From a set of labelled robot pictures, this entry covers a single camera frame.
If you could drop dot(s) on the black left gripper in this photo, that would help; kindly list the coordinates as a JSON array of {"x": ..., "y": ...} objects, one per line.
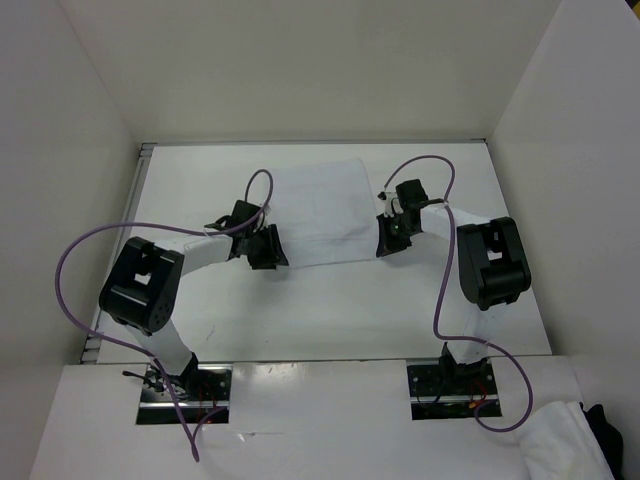
[{"x": 273, "y": 254}]

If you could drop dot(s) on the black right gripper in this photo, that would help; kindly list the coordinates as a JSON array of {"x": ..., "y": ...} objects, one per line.
[{"x": 386, "y": 243}]

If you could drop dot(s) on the white skirt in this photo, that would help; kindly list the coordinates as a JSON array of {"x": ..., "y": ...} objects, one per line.
[{"x": 325, "y": 213}]

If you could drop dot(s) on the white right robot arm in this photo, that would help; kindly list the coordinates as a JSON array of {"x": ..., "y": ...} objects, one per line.
[{"x": 486, "y": 254}]

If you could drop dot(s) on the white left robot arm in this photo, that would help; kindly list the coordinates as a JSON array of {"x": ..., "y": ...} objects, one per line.
[{"x": 141, "y": 290}]

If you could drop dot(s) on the white cloth pile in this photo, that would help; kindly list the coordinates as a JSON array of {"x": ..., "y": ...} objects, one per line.
[{"x": 556, "y": 442}]

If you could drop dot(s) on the black cloth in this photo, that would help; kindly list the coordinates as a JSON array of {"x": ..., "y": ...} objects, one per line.
[{"x": 608, "y": 438}]

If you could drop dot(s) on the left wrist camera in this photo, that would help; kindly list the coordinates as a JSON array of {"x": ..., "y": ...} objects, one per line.
[{"x": 265, "y": 210}]

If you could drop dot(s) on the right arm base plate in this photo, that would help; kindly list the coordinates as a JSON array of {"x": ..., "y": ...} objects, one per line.
[{"x": 438, "y": 392}]

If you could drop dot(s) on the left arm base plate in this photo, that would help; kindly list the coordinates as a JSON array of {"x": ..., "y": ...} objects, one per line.
[{"x": 206, "y": 402}]

